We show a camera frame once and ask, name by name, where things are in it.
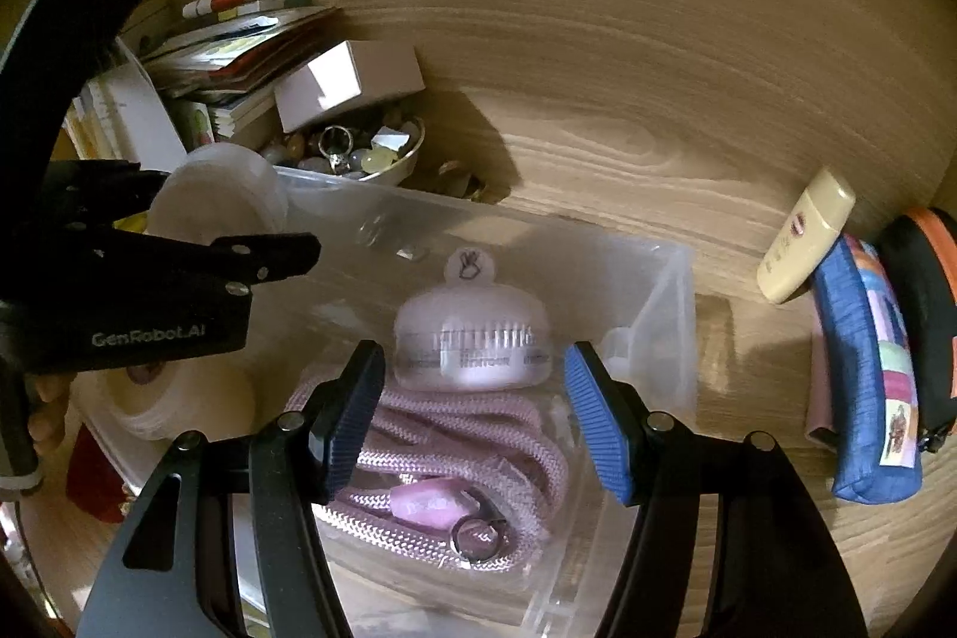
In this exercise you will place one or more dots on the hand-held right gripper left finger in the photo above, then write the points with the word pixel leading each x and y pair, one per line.
pixel 353 417

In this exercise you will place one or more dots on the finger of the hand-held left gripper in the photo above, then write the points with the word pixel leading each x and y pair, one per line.
pixel 247 257
pixel 105 186

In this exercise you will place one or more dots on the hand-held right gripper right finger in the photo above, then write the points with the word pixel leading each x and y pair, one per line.
pixel 598 429

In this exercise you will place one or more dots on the clear plastic storage box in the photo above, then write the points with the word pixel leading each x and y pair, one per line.
pixel 598 309

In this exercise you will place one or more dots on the wooden desktop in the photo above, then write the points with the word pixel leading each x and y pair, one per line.
pixel 635 219

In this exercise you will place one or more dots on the person's left hand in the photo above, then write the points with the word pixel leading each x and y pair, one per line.
pixel 51 410

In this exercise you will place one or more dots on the white folder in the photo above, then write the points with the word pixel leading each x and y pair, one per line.
pixel 134 115

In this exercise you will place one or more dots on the white round container purple label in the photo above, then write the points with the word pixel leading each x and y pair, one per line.
pixel 187 400

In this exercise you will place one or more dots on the red cloth pouch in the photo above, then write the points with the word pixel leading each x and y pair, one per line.
pixel 93 477

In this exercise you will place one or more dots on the pile of polished stones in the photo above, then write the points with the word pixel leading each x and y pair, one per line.
pixel 370 160

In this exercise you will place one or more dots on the white bowl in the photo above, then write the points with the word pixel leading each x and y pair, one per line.
pixel 400 163

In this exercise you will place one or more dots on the stack of booklets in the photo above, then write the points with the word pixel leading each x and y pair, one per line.
pixel 239 62

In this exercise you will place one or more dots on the small white cardboard box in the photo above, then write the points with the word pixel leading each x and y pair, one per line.
pixel 351 81

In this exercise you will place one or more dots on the pink flat pouch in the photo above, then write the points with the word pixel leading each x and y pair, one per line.
pixel 820 399

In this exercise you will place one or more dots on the brown stones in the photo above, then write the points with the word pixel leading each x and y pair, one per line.
pixel 460 178

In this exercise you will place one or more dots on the blue patchwork pencil case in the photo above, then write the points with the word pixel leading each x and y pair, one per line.
pixel 867 369

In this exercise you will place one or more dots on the cream lotion tube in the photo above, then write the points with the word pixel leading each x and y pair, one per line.
pixel 804 234

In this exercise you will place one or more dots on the black orange zip case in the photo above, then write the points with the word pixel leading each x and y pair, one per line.
pixel 923 309

